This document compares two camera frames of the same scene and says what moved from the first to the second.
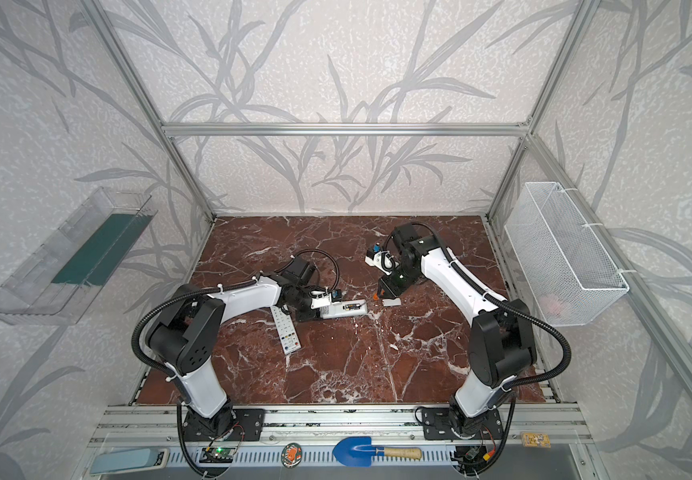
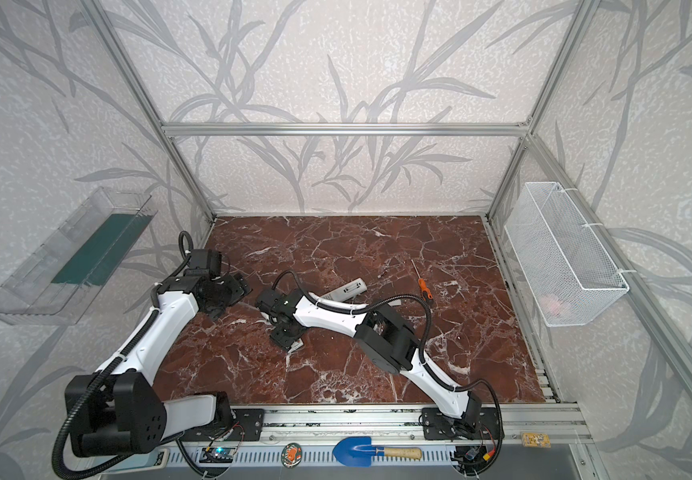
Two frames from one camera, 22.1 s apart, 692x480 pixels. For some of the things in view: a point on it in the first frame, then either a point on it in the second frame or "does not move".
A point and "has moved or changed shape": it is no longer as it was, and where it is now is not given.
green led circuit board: (217, 455) does not move
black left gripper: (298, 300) → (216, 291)
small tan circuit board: (536, 439) does not move
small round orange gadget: (291, 455) does not move
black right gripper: (394, 288) → (283, 335)
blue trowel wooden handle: (359, 451) does not move
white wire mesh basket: (570, 279) does not move
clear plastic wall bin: (58, 283) does not move
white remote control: (345, 308) has moved or changed shape
